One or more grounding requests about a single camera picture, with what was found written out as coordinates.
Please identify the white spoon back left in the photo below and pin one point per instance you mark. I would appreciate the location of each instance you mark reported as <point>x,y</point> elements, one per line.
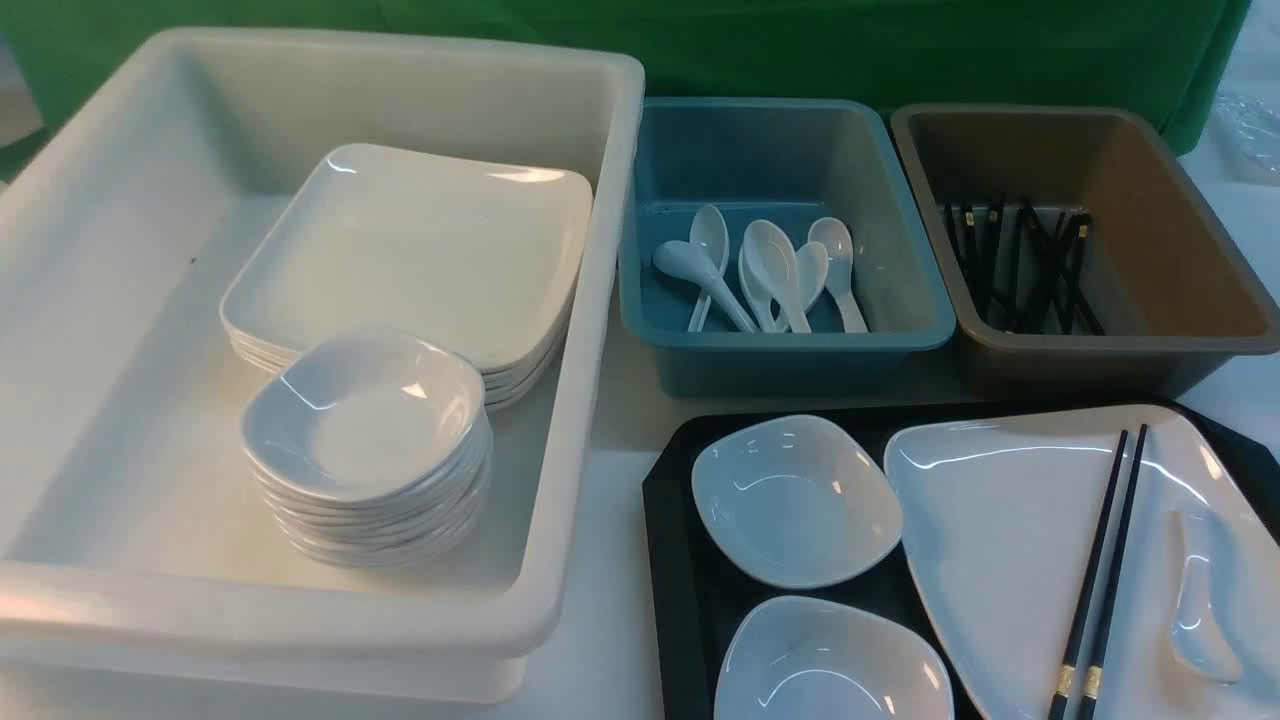
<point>709,232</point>

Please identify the large white triangular plate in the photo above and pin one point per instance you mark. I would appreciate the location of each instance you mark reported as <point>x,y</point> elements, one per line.
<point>999,518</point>

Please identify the bundle of black chopsticks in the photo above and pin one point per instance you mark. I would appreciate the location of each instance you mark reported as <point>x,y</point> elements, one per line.
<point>1023,264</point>

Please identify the black serving tray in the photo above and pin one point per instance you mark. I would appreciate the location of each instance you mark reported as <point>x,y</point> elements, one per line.
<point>700,597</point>

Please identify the white spoon far left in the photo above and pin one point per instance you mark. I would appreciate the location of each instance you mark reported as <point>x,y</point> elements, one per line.
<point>686,261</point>

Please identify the stack of small white bowls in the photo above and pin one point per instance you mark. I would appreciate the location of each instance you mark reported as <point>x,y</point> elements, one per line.
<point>372,449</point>

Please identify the small white bowl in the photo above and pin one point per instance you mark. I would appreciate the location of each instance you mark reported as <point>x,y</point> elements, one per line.
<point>797,657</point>
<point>795,502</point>

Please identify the white spoon centre right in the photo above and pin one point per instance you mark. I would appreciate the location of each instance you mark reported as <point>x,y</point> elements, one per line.
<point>812,266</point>

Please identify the white spoon far right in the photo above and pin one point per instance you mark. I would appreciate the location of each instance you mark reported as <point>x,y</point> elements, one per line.
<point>835,238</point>

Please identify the green backdrop cloth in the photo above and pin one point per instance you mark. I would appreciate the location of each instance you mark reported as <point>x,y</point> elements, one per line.
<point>1161,60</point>

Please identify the blue plastic bin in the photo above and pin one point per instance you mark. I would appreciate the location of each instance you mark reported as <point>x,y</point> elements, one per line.
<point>790,162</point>

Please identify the white soup spoon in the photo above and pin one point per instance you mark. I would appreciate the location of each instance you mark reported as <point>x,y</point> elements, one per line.
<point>1195,634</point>

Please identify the stack of white square plates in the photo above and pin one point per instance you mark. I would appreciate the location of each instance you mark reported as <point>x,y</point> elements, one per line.
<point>478,257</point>

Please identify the large white plastic bin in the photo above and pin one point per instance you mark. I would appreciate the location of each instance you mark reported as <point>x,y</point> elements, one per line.
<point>135,538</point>

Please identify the brown plastic bin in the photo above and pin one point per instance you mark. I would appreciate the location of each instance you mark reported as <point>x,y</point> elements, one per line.
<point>1177,299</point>

